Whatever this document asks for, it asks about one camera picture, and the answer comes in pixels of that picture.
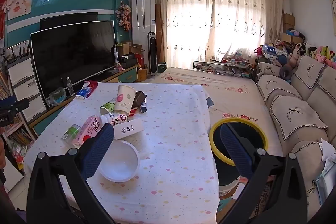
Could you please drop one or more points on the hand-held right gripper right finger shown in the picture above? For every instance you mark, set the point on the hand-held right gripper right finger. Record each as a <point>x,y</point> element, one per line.
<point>236,150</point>

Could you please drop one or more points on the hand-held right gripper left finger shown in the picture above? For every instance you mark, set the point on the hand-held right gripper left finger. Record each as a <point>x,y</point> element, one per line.
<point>97,150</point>

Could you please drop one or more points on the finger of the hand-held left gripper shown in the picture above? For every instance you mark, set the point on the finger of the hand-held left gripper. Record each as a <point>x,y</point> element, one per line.
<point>15,106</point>

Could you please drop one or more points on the pink milk carton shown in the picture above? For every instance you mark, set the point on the pink milk carton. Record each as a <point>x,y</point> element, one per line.
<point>86,130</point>

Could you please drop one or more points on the yellow-rimmed dark trash bin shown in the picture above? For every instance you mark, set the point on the yellow-rimmed dark trash bin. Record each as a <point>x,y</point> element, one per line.
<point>240,125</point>

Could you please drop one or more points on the white plastic bowl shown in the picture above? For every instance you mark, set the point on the white plastic bowl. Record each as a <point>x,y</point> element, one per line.
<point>120,161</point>

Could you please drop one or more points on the clear container with green lid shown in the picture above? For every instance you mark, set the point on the clear container with green lid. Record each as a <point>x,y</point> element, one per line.
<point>69,132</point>

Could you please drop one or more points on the small white bottle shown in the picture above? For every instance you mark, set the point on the small white bottle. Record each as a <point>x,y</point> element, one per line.
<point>115,117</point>

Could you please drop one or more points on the white rectangular carton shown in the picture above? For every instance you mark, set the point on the white rectangular carton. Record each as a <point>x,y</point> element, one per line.
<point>130,128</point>

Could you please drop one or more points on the green can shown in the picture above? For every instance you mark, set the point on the green can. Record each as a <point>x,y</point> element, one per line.
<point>107,108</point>

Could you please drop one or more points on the white paper cup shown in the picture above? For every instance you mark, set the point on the white paper cup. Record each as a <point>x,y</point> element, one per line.
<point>124,99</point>

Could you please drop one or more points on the white tube with blue cap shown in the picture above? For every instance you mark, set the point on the white tube with blue cap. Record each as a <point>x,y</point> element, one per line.
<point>143,107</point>

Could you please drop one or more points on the brown wrapper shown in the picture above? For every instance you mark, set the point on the brown wrapper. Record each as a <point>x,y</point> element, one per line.
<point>139,99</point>

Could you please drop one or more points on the white drawer cabinet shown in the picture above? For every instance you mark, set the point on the white drawer cabinet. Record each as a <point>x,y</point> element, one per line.
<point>25,87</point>

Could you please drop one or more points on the shelf of books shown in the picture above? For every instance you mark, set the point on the shelf of books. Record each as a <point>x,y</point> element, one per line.
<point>18,140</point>

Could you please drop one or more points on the white bucket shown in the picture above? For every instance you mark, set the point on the white bucket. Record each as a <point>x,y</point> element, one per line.
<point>227,191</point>

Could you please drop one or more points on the floral sheet mattress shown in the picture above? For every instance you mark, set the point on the floral sheet mattress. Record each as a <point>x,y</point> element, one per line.
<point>231,98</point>

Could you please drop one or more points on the grey cloth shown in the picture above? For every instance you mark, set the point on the grey cloth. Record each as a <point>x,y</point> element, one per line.
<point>210,102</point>

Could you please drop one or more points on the framed photo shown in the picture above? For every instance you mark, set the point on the framed photo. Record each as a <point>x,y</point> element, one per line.
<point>19,49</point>

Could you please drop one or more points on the clear water bottle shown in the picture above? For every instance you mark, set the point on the clear water bottle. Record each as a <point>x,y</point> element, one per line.
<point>70,87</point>

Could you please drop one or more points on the blue and red tissue pack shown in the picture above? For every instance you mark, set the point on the blue and red tissue pack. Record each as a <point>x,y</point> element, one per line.
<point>86,90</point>

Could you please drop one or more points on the white dotted tablecloth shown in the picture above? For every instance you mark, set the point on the white dotted tablecloth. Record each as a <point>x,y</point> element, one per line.
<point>170,150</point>

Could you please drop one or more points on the beige sofa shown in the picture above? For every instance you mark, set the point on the beige sofa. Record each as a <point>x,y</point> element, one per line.
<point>296,108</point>

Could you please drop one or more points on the large curved television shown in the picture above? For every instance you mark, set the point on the large curved television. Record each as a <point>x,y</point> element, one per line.
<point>71,56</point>

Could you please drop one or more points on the teal television stand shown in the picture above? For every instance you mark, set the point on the teal television stand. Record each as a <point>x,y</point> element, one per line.
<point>126,75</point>

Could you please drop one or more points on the glass coffee table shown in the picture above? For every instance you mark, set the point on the glass coffee table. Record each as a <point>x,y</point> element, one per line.
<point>223,66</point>

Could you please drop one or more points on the pile of papers and folders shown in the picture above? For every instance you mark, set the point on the pile of papers and folders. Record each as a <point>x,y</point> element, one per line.
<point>326,169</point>

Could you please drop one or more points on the grey neck pillow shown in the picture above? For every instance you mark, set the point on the grey neck pillow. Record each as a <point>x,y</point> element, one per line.
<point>285,71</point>

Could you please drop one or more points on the black tall box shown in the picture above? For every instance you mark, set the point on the black tall box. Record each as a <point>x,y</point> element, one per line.
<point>114,56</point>

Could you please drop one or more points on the black flat television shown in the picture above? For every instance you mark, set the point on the black flat television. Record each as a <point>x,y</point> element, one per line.
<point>68,19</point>

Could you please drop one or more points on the blue star-print case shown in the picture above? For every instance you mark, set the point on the blue star-print case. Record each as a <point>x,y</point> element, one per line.
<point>270,50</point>

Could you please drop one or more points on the green box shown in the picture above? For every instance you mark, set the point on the green box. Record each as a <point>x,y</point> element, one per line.
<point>162,67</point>

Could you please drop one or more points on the cardboard boxes beside television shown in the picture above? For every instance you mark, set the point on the cardboard boxes beside television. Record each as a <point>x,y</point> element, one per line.
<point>130,49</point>

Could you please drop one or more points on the black and white tower fan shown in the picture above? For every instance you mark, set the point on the black and white tower fan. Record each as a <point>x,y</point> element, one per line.
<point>152,56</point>

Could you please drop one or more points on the pile of plush toys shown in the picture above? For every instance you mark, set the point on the pile of plush toys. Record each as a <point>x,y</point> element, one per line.
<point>321,54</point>

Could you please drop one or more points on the sheer cream curtains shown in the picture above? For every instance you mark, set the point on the sheer cream curtains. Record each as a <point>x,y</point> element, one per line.
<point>199,24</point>

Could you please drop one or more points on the white standing air conditioner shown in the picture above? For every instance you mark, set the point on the white standing air conditioner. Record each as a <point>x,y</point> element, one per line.
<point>143,27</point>

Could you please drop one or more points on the stack of cardboard boxes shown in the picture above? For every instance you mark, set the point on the stack of cardboard boxes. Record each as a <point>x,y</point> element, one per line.
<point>288,22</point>

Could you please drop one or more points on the framed flower painting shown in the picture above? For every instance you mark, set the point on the framed flower painting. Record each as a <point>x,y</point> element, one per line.
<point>332,1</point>

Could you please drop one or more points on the pink wall picture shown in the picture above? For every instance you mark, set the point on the pink wall picture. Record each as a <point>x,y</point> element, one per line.
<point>20,6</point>

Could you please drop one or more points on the artificial flower wall decoration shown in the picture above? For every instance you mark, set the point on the artificial flower wall decoration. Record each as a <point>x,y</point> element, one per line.
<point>124,16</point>

